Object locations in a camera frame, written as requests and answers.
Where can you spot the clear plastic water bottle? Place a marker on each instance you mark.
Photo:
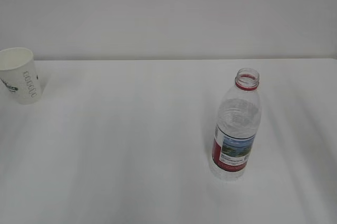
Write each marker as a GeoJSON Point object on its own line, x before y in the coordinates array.
{"type": "Point", "coordinates": [238, 120]}

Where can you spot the white paper cup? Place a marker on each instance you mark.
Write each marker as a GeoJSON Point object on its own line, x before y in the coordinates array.
{"type": "Point", "coordinates": [19, 75]}

